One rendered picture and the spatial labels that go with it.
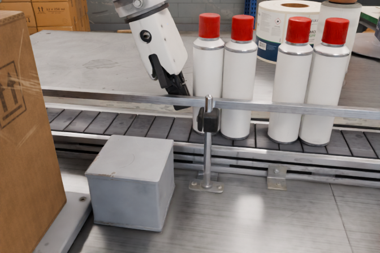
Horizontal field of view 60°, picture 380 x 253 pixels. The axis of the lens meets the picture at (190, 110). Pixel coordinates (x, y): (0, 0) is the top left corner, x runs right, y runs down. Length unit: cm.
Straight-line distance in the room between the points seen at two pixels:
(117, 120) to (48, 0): 316
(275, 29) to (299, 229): 58
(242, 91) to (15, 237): 36
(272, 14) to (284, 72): 43
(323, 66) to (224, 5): 444
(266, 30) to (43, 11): 307
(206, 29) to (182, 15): 444
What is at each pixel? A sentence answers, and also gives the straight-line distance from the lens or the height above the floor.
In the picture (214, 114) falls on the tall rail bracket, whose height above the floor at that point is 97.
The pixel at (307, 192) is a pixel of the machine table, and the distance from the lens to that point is 57.
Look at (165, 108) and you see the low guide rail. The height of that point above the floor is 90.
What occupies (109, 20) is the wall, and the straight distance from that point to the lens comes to 514.
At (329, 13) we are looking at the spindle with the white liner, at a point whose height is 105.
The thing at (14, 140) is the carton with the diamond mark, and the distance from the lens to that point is 40.
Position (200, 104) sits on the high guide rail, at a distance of 53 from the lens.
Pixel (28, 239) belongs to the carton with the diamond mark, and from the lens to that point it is 46.
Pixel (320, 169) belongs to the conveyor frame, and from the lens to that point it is 58.
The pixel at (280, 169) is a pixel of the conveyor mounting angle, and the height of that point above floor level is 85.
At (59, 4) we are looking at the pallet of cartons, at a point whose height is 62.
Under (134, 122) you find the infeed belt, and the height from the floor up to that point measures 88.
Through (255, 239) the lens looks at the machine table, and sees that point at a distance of 48.
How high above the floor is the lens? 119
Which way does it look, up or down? 27 degrees down
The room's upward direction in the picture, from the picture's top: straight up
